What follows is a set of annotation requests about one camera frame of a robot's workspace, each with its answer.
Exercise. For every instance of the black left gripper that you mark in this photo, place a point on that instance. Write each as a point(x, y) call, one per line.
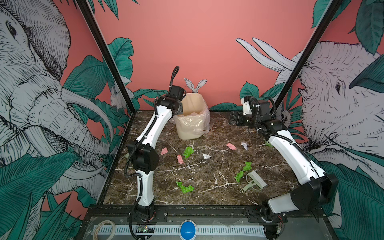
point(180, 110)

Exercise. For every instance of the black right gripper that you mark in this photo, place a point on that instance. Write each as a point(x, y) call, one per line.
point(236, 114)

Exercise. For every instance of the cream plastic trash bin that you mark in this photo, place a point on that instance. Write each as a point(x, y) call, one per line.
point(195, 119)

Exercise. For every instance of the pale green hand brush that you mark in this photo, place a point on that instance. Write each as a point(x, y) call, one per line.
point(254, 181)

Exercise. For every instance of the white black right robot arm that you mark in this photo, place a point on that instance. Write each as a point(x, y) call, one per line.
point(316, 187)

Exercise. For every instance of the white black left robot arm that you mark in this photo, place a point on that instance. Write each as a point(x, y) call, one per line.
point(143, 158)

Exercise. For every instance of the small green frog toy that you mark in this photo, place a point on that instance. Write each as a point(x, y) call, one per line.
point(268, 144)

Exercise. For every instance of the grey paper scrap right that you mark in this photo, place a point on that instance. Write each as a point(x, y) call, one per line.
point(245, 145)

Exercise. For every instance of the pink paper scrap right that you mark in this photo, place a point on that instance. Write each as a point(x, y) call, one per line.
point(231, 146)

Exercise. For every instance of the pink paper scrap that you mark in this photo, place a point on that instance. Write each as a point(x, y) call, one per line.
point(164, 151)
point(180, 159)
point(231, 146)

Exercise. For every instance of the green paper scrap right upper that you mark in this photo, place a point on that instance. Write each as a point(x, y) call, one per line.
point(247, 167)

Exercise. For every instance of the green paper scrap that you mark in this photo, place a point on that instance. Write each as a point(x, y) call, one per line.
point(185, 189)
point(188, 152)
point(239, 176)
point(247, 167)

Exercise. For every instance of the pink paper scrap left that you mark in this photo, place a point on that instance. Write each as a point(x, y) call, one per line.
point(164, 151)

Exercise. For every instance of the green paper scrap centre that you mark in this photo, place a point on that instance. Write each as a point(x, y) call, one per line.
point(188, 152)

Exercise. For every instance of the pink paper scrap centre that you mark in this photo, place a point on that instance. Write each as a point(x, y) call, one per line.
point(180, 159)

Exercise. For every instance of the green paper scrap right lower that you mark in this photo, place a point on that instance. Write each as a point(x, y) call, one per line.
point(239, 176)

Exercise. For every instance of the green paper scrap front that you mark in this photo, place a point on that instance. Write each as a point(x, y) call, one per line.
point(185, 189)

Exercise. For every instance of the blue round button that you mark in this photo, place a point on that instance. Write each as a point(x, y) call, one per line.
point(188, 230)

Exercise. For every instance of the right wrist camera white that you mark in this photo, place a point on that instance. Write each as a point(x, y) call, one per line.
point(247, 108)

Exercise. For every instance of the white slotted cable duct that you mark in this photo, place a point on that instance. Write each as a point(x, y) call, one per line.
point(202, 230)

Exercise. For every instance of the black front mounting rail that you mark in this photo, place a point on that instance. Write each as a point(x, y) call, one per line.
point(221, 213)

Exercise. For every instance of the left black frame post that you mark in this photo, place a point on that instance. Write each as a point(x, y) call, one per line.
point(102, 45)

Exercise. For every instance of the black frame post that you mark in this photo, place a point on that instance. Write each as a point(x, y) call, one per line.
point(324, 22)
point(102, 45)

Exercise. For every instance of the right black frame post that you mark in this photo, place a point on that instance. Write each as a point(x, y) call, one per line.
point(324, 22)

